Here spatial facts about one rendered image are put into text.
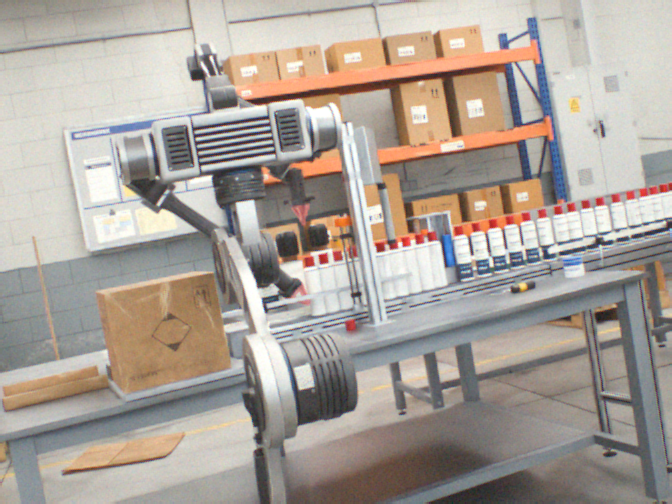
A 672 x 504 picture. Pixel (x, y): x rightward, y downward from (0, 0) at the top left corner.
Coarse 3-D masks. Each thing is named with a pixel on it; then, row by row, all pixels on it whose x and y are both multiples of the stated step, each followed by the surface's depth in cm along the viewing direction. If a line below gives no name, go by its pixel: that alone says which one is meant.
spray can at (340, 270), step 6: (336, 252) 291; (336, 258) 291; (342, 258) 292; (336, 264) 290; (342, 264) 290; (336, 270) 290; (342, 270) 290; (336, 276) 291; (342, 276) 290; (336, 282) 291; (342, 282) 290; (348, 282) 291; (342, 294) 291; (348, 294) 291; (342, 300) 291; (348, 300) 291; (342, 306) 291; (348, 306) 291
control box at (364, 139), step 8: (360, 128) 277; (368, 128) 284; (360, 136) 278; (368, 136) 281; (360, 144) 278; (368, 144) 279; (360, 152) 278; (368, 152) 278; (376, 152) 292; (360, 160) 278; (368, 160) 278; (376, 160) 289; (360, 168) 278; (368, 168) 278; (376, 168) 286; (368, 176) 278; (376, 176) 283; (368, 184) 279
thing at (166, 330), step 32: (128, 288) 223; (160, 288) 226; (192, 288) 229; (128, 320) 223; (160, 320) 226; (192, 320) 229; (128, 352) 223; (160, 352) 226; (192, 352) 229; (224, 352) 232; (128, 384) 223; (160, 384) 226
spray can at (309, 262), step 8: (312, 256) 288; (312, 264) 287; (304, 272) 288; (312, 272) 286; (312, 280) 287; (320, 280) 289; (312, 288) 287; (320, 288) 288; (320, 296) 287; (312, 304) 288; (320, 304) 287; (312, 312) 288; (320, 312) 287
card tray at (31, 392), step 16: (80, 368) 272; (96, 368) 273; (16, 384) 264; (32, 384) 266; (48, 384) 268; (64, 384) 245; (80, 384) 247; (96, 384) 249; (16, 400) 240; (32, 400) 242; (48, 400) 243
